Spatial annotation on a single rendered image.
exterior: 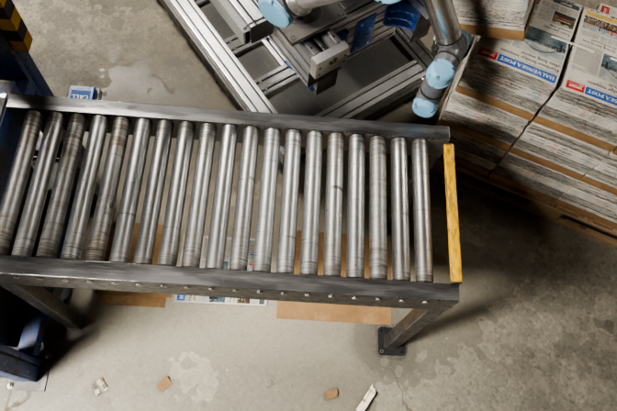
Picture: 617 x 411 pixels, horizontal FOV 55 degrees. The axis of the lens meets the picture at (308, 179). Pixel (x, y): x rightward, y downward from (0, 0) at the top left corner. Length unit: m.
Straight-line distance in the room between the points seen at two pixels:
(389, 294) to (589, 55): 1.07
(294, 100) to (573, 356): 1.54
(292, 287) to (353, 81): 1.26
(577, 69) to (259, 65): 1.28
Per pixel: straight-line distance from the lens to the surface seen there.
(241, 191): 1.72
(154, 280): 1.66
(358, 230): 1.70
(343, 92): 2.61
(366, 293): 1.65
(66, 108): 1.94
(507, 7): 1.97
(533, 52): 2.13
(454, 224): 1.75
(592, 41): 2.26
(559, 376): 2.66
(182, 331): 2.44
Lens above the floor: 2.38
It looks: 65 degrees down
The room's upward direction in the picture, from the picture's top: 10 degrees clockwise
